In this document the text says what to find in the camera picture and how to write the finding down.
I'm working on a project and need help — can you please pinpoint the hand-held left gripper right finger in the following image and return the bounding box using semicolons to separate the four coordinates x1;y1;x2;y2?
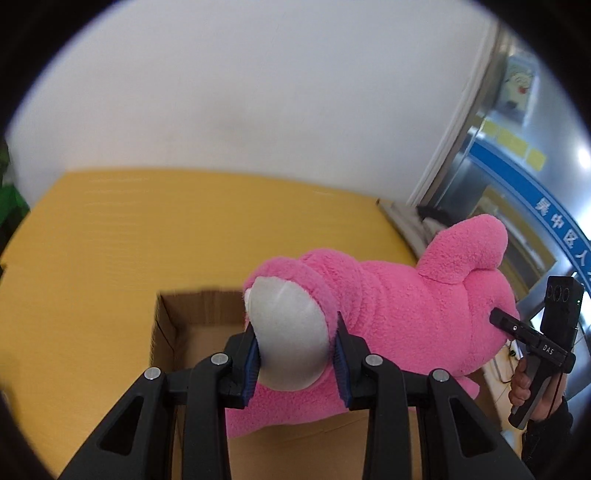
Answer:
335;311;536;480

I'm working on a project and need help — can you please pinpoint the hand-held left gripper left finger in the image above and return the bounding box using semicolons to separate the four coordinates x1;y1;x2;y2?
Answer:
59;324;262;480

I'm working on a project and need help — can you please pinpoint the brown cardboard box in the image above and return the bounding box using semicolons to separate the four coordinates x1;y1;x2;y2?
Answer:
150;288;518;480

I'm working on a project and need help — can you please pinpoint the pink plush toy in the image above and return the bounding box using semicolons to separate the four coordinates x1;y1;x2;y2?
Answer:
225;215;519;439

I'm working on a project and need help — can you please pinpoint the person's right forearm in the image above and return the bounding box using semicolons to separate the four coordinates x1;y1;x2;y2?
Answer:
519;397;575;480

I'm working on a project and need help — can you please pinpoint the person's right hand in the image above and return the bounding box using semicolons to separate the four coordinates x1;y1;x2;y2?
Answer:
508;355;532;409

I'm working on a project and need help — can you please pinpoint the blue banner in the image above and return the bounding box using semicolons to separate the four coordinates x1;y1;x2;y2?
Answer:
471;141;591;273

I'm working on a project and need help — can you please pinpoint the yellow table cover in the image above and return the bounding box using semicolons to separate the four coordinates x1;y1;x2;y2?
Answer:
0;168;419;462

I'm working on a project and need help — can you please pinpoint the glass door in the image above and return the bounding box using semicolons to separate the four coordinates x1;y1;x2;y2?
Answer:
434;28;591;402

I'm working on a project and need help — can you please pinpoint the green object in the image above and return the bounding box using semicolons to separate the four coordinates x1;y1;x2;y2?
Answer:
0;141;31;250

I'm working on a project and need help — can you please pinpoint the cartoon wall poster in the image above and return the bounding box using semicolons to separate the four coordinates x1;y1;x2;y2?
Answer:
496;51;541;116

